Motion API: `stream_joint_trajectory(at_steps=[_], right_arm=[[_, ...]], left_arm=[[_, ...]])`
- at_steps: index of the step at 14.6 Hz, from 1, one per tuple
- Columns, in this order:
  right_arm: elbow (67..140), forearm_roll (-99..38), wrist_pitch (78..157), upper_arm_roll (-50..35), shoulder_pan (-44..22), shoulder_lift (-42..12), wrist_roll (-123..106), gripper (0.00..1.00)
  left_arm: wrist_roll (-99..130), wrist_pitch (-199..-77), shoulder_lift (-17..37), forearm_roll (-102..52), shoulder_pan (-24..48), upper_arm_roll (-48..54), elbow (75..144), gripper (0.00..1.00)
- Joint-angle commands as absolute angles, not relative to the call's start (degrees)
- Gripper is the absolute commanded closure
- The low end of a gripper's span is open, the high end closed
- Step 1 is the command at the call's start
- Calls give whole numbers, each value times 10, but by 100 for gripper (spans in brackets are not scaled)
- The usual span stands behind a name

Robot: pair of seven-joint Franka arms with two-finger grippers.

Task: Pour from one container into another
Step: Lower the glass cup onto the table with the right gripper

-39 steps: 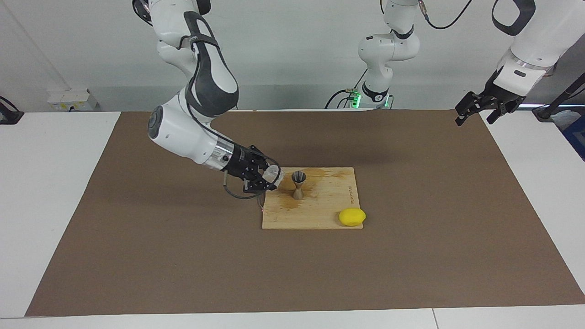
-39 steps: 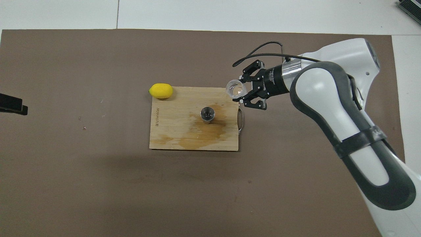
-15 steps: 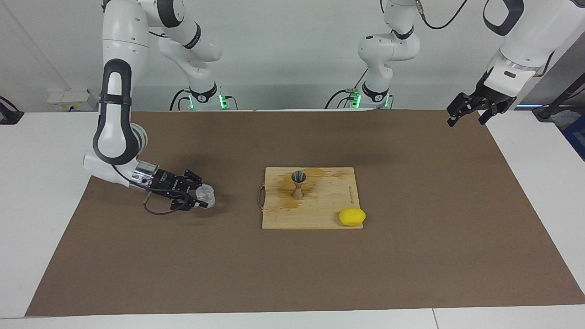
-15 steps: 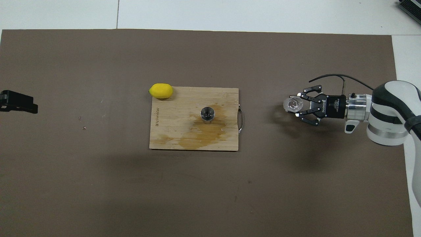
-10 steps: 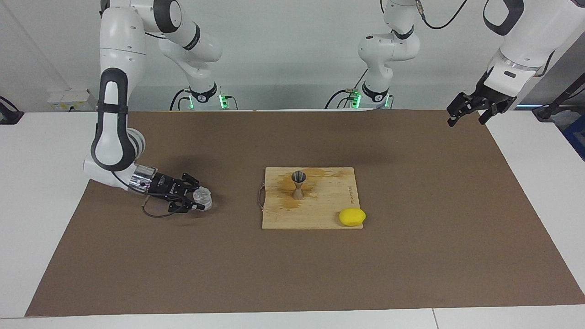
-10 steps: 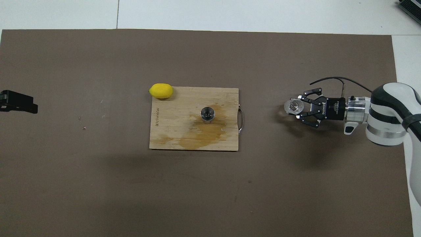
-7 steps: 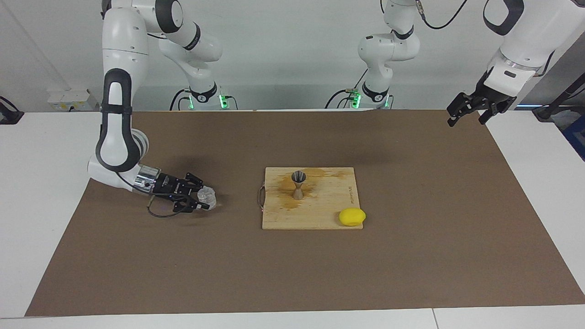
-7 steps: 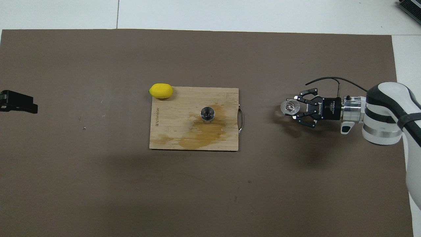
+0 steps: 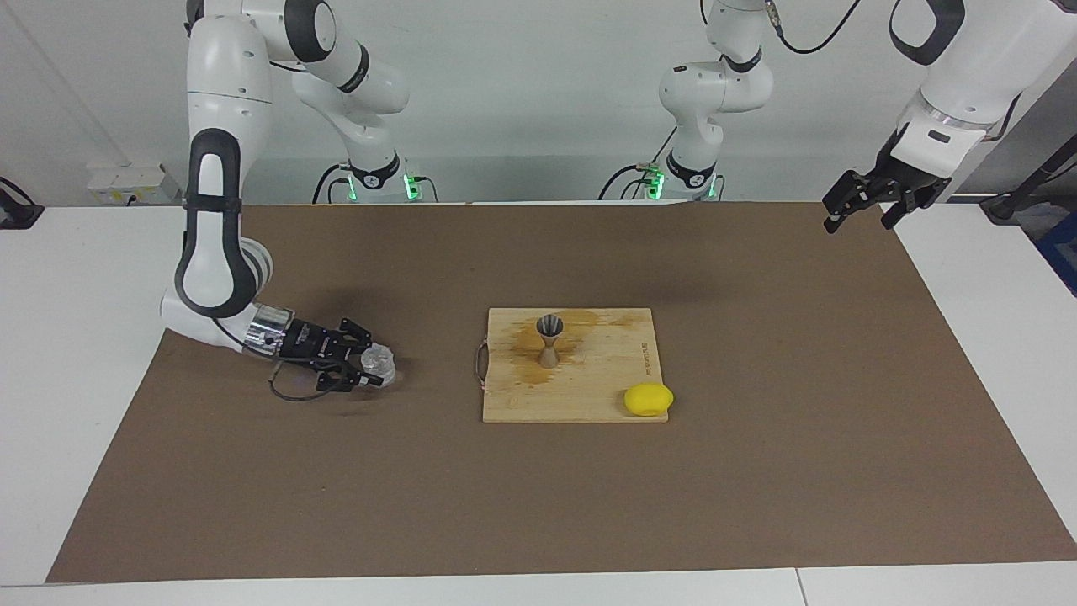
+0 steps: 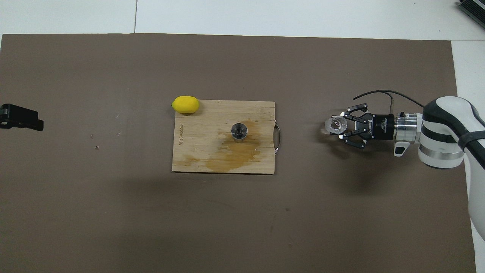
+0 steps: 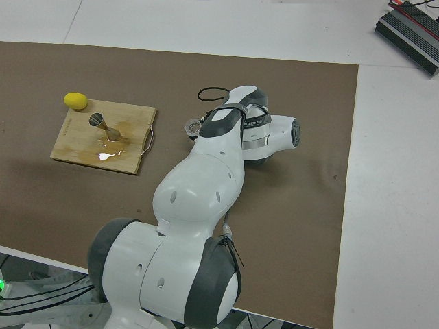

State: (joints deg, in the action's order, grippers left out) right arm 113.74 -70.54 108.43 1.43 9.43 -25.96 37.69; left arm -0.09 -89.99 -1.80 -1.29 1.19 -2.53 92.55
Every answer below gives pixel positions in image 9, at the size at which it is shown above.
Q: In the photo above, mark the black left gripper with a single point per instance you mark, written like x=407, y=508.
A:
x=909, y=181

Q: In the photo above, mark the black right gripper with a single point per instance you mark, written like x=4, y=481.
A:
x=311, y=345

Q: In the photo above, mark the clear glass cup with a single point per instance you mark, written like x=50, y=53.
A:
x=380, y=362

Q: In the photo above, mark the steel double jigger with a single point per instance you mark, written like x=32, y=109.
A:
x=549, y=358

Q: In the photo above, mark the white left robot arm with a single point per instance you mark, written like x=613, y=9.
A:
x=715, y=84

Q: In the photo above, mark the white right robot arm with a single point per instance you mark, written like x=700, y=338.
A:
x=219, y=252

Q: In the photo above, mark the black tripod stand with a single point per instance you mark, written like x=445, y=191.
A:
x=1005, y=206

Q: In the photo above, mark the brown table mat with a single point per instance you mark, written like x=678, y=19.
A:
x=252, y=488

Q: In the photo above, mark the blue object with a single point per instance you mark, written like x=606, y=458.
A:
x=1062, y=252

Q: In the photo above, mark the wooden cutting board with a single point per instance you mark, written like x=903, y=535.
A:
x=589, y=396

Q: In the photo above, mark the yellow lemon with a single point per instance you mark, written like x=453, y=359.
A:
x=648, y=400

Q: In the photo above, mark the black stand foot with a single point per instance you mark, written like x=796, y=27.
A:
x=17, y=215

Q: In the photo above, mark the white wall power socket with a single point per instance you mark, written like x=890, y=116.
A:
x=126, y=181

